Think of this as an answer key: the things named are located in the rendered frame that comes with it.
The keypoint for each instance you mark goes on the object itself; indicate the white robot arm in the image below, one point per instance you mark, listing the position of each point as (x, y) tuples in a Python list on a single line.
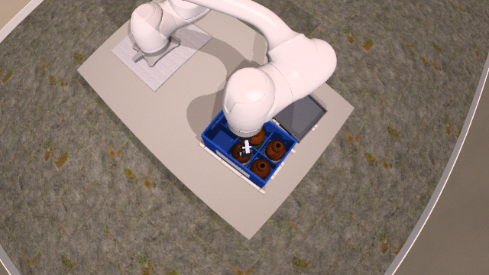
[(296, 65)]

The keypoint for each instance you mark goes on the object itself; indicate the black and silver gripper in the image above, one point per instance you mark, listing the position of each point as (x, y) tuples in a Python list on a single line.
[(245, 146)]

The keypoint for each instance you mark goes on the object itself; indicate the blue plastic crate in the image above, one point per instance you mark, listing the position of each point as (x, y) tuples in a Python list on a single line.
[(220, 140)]

